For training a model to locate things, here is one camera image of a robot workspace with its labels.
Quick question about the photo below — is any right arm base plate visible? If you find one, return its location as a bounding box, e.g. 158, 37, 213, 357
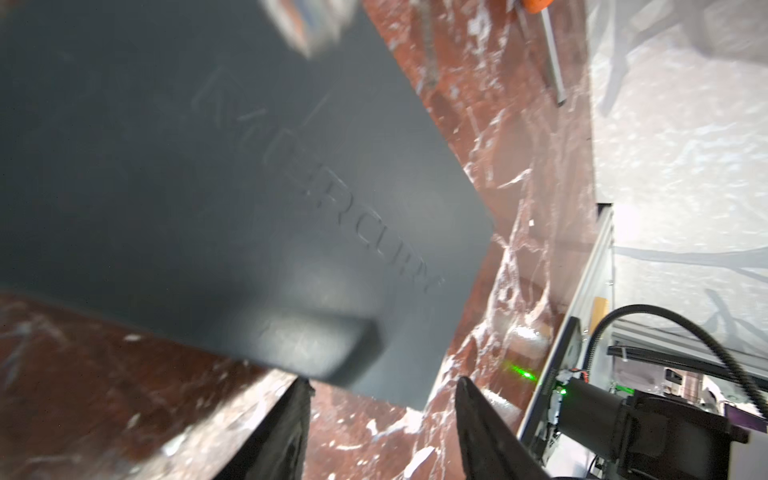
518, 316, 583, 450

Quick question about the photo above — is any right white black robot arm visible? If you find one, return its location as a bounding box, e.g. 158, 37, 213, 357
557, 304, 767, 479

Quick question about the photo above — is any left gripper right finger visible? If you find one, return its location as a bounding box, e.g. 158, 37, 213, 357
455, 376, 549, 480

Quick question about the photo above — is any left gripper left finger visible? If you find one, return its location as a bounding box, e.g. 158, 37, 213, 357
214, 377, 314, 480

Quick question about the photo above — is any dark grey box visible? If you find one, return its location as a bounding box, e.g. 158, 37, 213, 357
1, 1, 493, 410

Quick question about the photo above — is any orange handled tool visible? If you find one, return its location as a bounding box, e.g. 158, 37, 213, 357
520, 0, 567, 107

